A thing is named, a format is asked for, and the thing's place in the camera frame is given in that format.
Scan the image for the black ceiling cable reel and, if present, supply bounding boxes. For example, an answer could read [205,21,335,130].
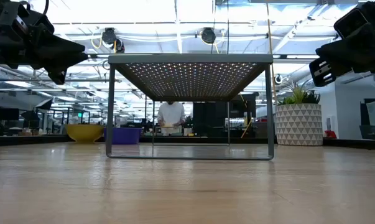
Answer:
[101,27,126,54]
[200,27,217,45]

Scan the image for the plant in white patterned pot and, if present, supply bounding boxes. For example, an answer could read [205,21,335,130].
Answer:
[274,81,324,147]

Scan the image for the blue mini bowl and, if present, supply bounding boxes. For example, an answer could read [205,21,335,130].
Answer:
[103,127,143,145]

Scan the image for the grey perforated metal shelf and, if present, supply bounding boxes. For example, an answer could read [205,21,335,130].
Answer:
[105,54,275,161]

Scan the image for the black cabinet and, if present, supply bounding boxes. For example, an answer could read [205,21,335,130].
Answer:
[192,93,257,138]

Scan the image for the black hanging cable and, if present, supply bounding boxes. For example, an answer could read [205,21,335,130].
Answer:
[226,0,230,55]

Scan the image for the speckled mini bowl yellow outside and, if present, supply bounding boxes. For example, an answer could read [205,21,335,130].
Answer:
[65,124,104,144]

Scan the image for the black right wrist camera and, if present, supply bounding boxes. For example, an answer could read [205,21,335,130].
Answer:
[334,7,371,40]

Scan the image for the person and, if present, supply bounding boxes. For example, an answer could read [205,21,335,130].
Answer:
[157,101,187,135]

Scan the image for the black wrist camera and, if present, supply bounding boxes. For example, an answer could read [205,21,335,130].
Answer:
[334,7,371,40]
[0,1,54,35]

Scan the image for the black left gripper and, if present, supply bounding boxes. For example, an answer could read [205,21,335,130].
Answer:
[0,23,89,85]

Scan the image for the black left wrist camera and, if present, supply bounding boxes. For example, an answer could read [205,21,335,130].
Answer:
[0,1,54,35]

